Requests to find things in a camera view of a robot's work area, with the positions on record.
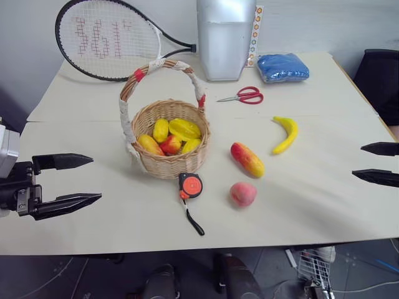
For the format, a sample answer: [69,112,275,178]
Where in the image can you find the yellow star fruit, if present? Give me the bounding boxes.
[168,118,202,142]

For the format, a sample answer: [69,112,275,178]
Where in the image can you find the red handled scissors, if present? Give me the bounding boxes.
[216,86,264,105]

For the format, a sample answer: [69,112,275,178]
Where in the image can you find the black and white tennis racket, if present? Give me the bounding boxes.
[55,0,198,83]

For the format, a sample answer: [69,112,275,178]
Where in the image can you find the large red and yellow mango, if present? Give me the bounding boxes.
[230,142,266,179]

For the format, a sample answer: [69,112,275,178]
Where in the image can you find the translucent plastic jug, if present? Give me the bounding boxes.
[196,0,257,82]

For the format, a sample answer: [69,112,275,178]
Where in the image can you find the white cable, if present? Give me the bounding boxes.
[330,279,399,295]

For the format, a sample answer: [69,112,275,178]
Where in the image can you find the red apple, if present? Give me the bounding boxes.
[159,134,182,154]

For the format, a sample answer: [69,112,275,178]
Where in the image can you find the white wire dish rack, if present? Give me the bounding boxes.
[297,247,337,299]

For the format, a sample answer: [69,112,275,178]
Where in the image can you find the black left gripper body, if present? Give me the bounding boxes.
[0,160,43,217]

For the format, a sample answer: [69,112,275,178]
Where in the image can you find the pink peach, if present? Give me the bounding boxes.
[229,182,258,207]

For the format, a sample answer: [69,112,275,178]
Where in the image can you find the dark rounded shape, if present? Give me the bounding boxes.
[143,263,181,299]
[214,252,266,299]

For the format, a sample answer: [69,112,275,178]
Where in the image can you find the small yellow oval fruit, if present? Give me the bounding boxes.
[152,119,170,143]
[181,138,203,154]

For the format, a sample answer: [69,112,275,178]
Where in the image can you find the blue cable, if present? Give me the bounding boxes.
[373,259,399,275]

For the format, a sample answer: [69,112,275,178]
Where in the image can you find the wicker basket with handle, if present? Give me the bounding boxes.
[118,58,211,180]

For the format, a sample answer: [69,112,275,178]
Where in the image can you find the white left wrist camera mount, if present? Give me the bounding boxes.
[0,123,21,179]

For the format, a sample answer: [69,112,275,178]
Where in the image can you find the white strip with coloured stickers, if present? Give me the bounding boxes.
[245,5,265,67]

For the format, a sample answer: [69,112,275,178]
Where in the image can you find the orange and black tape measure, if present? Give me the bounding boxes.
[178,173,206,237]

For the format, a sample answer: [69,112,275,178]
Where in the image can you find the blue cloth in plastic bag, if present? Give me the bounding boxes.
[257,52,310,84]

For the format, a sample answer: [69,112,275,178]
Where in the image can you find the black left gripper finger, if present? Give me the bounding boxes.
[32,153,94,175]
[31,192,103,221]

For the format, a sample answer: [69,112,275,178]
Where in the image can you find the black chair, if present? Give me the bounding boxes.
[353,49,399,127]

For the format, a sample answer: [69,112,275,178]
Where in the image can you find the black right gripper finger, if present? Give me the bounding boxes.
[360,141,399,158]
[352,168,399,189]

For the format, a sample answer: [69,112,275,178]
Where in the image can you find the yellow banana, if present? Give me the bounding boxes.
[272,116,299,156]

